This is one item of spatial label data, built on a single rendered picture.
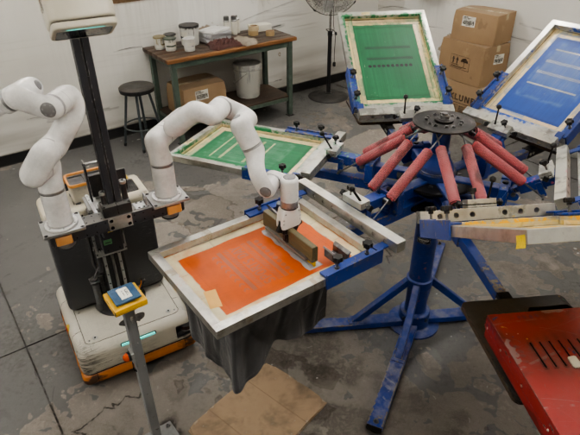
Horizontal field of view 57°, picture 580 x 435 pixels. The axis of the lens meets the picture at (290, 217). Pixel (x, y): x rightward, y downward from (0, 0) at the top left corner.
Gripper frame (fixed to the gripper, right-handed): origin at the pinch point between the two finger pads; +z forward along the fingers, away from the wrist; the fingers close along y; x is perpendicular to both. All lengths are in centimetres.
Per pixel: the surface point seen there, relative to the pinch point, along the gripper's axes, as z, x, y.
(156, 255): 3, -24, 50
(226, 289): 5.9, 8.4, 36.2
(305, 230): 5.7, -5.6, -13.4
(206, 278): 6.0, -2.4, 39.1
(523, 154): 9, 3, -169
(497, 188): -1, 28, -105
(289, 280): 5.7, 18.3, 13.2
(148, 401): 65, -9, 70
